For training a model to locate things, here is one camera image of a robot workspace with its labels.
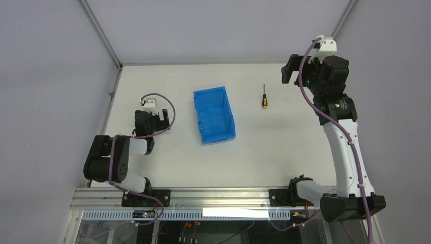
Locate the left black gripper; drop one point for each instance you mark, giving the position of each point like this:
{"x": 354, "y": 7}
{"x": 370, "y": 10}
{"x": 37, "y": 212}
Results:
{"x": 160, "y": 122}

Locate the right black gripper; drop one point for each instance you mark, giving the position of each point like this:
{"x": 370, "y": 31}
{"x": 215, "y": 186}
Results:
{"x": 294, "y": 67}

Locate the black yellow screwdriver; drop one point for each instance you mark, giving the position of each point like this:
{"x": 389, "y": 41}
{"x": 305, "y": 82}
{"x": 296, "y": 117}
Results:
{"x": 264, "y": 98}

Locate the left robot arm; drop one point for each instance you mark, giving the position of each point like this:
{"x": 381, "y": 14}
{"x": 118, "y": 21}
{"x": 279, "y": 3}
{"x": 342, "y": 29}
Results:
{"x": 108, "y": 157}

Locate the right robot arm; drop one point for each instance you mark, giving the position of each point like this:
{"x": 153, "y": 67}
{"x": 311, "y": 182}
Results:
{"x": 354, "y": 197}

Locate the blue plastic bin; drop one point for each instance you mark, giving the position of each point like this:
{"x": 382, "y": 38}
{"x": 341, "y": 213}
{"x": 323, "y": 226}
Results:
{"x": 215, "y": 118}

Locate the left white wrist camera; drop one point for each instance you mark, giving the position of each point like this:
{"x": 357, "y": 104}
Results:
{"x": 149, "y": 105}

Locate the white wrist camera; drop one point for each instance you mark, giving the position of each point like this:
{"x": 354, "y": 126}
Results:
{"x": 149, "y": 105}
{"x": 325, "y": 46}

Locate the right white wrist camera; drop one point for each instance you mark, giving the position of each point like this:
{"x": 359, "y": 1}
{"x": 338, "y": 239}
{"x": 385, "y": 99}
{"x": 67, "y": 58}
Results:
{"x": 325, "y": 46}

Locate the right aluminium frame post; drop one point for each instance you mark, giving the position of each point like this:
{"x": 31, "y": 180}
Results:
{"x": 336, "y": 33}

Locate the aluminium frame post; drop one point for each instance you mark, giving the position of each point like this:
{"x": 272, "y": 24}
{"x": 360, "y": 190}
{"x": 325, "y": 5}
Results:
{"x": 100, "y": 32}
{"x": 336, "y": 33}

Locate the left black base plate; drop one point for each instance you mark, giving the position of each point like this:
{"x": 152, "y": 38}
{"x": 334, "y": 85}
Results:
{"x": 132, "y": 200}

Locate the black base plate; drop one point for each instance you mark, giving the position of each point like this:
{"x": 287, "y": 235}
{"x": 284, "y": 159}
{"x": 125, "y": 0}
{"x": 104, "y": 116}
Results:
{"x": 285, "y": 197}
{"x": 132, "y": 200}

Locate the grey slotted cable duct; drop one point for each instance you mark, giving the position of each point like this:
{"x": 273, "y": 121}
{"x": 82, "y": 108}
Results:
{"x": 205, "y": 214}

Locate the aluminium front rail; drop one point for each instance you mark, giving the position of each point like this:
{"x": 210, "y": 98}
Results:
{"x": 181, "y": 198}

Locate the left aluminium frame post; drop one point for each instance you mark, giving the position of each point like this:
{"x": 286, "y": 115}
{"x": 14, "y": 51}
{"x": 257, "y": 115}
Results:
{"x": 100, "y": 32}

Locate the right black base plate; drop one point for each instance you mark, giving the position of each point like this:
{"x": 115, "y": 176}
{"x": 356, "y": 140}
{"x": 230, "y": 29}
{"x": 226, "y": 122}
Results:
{"x": 285, "y": 197}

